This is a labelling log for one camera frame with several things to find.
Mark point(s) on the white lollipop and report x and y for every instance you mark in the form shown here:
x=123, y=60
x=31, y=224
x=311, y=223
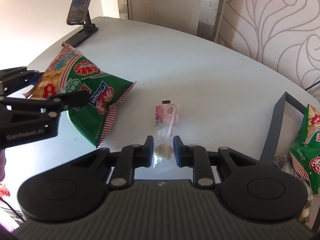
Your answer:
x=166, y=118

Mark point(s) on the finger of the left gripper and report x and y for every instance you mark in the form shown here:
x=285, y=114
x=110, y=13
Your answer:
x=14, y=79
x=67, y=101

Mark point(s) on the black phone stand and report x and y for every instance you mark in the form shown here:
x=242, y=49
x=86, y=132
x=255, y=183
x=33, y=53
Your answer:
x=88, y=30

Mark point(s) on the silver printed snack packet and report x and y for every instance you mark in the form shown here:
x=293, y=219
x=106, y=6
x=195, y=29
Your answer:
x=284, y=163

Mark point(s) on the smartphone with lit screen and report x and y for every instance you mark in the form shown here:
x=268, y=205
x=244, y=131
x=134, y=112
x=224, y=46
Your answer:
x=77, y=12

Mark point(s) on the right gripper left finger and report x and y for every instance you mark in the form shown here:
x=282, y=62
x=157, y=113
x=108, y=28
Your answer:
x=128, y=159

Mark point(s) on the green prawn cracker bag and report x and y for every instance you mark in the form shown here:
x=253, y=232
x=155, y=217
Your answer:
x=71, y=71
x=305, y=149

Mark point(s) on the metal framed wall panel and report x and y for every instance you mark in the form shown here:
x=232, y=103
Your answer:
x=201, y=18

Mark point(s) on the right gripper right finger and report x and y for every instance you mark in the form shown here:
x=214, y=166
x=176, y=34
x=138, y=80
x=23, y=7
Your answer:
x=195, y=157

